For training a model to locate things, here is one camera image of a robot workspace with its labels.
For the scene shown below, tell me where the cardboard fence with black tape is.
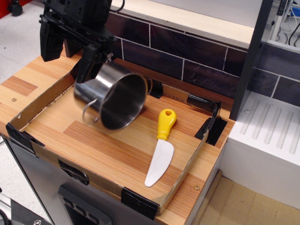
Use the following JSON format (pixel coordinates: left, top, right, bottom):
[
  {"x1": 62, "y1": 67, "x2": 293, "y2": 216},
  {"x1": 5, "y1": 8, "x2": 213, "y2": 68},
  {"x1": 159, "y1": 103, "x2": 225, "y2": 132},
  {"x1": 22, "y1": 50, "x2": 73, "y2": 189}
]
[{"x1": 6, "y1": 53, "x2": 228, "y2": 221}]

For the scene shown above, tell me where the white ridged drainboard sink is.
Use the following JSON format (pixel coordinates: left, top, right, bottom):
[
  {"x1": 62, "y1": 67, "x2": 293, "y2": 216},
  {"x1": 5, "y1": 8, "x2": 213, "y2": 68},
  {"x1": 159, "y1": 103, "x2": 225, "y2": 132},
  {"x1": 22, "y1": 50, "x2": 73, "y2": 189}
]
[{"x1": 226, "y1": 90, "x2": 300, "y2": 169}]

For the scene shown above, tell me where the dark grey left post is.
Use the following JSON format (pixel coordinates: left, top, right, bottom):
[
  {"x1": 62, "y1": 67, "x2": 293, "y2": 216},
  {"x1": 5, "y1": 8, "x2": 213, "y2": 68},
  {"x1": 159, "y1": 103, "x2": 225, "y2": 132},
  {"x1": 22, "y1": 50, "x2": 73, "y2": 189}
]
[{"x1": 64, "y1": 39, "x2": 82, "y2": 58}]

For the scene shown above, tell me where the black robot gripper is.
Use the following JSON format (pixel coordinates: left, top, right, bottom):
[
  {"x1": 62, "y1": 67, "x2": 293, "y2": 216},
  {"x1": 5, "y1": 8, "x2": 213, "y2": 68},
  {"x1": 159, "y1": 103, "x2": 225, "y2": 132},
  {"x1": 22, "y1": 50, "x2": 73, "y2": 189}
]
[{"x1": 40, "y1": 0, "x2": 116, "y2": 83}]

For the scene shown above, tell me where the black caster wheel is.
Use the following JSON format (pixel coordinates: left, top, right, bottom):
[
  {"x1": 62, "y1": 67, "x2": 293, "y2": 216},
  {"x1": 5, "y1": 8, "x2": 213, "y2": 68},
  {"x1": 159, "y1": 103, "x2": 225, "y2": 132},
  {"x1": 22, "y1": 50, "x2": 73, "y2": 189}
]
[{"x1": 7, "y1": 0, "x2": 23, "y2": 17}]

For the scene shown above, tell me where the dark grey cabinet post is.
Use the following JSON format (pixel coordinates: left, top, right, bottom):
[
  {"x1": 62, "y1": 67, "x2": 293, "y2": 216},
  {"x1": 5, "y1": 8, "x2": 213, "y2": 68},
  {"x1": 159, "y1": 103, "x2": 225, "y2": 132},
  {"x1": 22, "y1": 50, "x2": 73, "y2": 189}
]
[{"x1": 230, "y1": 0, "x2": 273, "y2": 120}]

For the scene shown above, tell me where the stainless steel pot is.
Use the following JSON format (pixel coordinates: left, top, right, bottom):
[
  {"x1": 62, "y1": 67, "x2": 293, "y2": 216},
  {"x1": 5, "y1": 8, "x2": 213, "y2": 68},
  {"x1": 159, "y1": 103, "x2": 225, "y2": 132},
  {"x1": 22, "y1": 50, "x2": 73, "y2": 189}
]
[{"x1": 74, "y1": 62, "x2": 153, "y2": 130}]

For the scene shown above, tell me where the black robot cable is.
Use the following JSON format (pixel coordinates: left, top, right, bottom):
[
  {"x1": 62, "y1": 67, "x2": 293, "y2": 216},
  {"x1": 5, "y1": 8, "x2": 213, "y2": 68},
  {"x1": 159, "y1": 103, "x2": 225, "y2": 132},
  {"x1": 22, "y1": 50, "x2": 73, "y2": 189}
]
[{"x1": 110, "y1": 0, "x2": 126, "y2": 14}]

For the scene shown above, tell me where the yellow handled white toy knife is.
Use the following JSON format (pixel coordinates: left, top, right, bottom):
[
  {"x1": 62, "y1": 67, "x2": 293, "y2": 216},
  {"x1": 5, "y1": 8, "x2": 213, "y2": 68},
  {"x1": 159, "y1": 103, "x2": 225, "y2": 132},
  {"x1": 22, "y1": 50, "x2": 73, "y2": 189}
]
[{"x1": 144, "y1": 109, "x2": 177, "y2": 188}]

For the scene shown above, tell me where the grey oven control panel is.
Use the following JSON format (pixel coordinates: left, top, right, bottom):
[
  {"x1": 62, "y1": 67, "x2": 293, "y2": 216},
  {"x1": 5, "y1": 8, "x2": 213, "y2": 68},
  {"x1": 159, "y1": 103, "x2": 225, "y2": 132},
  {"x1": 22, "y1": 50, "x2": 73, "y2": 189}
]
[{"x1": 58, "y1": 186, "x2": 113, "y2": 225}]

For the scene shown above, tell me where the white power strip with cables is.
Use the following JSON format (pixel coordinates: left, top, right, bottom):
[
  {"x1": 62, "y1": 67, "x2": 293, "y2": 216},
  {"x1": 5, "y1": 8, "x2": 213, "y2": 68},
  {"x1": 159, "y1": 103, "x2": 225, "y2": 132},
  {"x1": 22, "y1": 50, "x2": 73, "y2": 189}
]
[{"x1": 268, "y1": 0, "x2": 300, "y2": 51}]

